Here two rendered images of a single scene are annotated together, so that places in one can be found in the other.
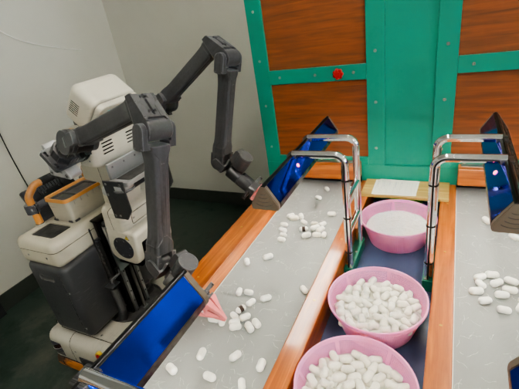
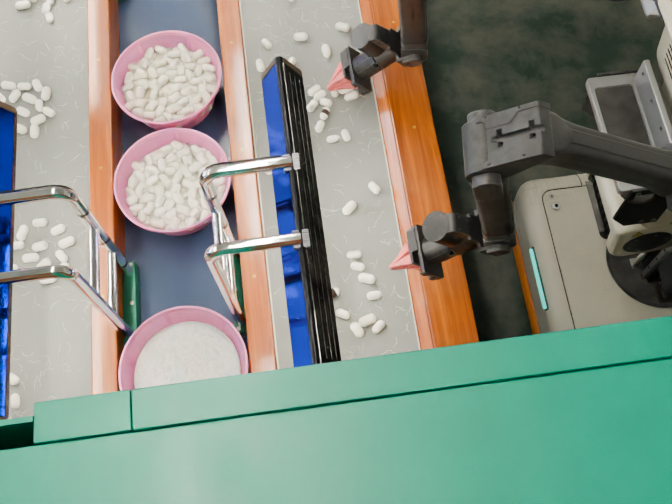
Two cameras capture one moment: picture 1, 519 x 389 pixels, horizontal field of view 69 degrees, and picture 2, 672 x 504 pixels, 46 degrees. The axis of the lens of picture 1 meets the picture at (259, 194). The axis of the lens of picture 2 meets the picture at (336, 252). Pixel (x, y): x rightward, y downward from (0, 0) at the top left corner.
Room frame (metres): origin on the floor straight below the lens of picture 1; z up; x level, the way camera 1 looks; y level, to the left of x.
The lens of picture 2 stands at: (1.72, -0.44, 2.35)
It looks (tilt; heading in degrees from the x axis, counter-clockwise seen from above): 67 degrees down; 148
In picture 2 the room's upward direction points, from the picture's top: 5 degrees counter-clockwise
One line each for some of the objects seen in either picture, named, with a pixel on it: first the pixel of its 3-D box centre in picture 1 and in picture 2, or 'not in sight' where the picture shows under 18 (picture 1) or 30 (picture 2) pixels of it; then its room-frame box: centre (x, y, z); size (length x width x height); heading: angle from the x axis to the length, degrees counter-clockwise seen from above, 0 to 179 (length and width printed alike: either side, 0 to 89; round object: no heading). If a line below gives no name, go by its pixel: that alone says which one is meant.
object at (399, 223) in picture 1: (397, 229); (188, 374); (1.17, -0.49, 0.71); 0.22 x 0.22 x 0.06
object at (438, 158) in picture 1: (462, 214); (63, 278); (0.92, -0.58, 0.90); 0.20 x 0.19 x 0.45; 151
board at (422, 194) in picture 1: (404, 189); not in sight; (1.36, -0.59, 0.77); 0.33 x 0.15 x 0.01; 61
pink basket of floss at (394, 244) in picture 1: (397, 227); (187, 372); (1.17, -0.49, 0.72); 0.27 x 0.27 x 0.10
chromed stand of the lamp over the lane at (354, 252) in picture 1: (329, 204); (264, 252); (1.12, -0.23, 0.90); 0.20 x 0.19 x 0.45; 151
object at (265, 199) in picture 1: (302, 154); (298, 210); (1.16, -0.16, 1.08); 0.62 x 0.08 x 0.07; 151
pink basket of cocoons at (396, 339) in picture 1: (376, 309); (176, 187); (0.79, -0.27, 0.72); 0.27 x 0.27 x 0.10
